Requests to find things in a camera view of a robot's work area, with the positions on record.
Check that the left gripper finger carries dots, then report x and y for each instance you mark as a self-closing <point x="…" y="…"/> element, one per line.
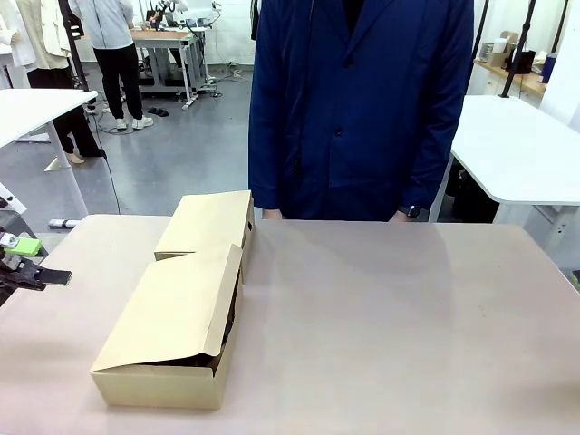
<point x="54" y="277"/>
<point x="25" y="247"/>

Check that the large cardboard box with lid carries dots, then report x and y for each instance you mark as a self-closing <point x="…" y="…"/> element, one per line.
<point x="167" y="308"/>

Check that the small cardboard box with lid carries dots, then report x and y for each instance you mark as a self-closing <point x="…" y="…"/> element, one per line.
<point x="204" y="222"/>

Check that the person's right forearm blue sleeve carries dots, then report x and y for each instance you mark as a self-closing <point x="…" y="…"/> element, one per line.
<point x="267" y="181"/>

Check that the person's left forearm blue sleeve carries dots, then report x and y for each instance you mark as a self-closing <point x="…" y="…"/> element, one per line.
<point x="430" y="172"/>

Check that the black box on counter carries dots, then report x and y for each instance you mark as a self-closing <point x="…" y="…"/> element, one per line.
<point x="525" y="62"/>

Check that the person's left hand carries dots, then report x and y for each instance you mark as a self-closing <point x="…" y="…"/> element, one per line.
<point x="399" y="216"/>

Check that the person's right hand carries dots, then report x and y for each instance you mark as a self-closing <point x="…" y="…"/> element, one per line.
<point x="272" y="214"/>

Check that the grey metal stool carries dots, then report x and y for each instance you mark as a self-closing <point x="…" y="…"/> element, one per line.
<point x="20" y="222"/>

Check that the white table with white legs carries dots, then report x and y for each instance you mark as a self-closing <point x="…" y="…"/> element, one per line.
<point x="36" y="109"/>

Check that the white side table angled corner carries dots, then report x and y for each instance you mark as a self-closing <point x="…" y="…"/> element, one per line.
<point x="507" y="145"/>

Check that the black shoes on floor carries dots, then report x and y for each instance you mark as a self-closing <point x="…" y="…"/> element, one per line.
<point x="158" y="111"/>

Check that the black tripod stand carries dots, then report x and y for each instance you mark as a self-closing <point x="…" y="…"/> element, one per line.
<point x="74" y="59"/>

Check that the person in white jacket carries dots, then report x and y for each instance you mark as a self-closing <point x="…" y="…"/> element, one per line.
<point x="113" y="68"/>

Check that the black light stand pole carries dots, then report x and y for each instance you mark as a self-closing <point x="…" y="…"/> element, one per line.
<point x="516" y="59"/>

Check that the grey small drawer unit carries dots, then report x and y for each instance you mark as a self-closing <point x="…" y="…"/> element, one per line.
<point x="487" y="52"/>

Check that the grey workbench with wooden top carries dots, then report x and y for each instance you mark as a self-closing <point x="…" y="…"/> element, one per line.
<point x="167" y="38"/>

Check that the thin black pole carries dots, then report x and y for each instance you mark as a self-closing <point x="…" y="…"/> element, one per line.
<point x="481" y="27"/>

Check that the person in blue coat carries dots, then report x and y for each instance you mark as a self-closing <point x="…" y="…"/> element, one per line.
<point x="353" y="113"/>

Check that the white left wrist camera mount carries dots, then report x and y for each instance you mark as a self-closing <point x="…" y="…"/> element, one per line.
<point x="11" y="199"/>

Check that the wooden wall counter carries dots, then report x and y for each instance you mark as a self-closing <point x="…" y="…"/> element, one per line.
<point x="525" y="81"/>

